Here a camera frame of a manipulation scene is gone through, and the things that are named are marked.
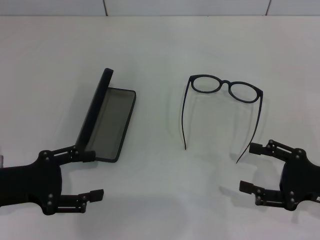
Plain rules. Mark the black round glasses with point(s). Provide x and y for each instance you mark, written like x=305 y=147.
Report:
x=226 y=82

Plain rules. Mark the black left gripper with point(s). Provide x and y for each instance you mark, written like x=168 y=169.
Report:
x=25 y=185

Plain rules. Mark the black glasses case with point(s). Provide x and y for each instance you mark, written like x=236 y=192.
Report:
x=112 y=120

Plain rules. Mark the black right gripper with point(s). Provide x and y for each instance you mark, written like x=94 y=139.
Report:
x=300 y=180

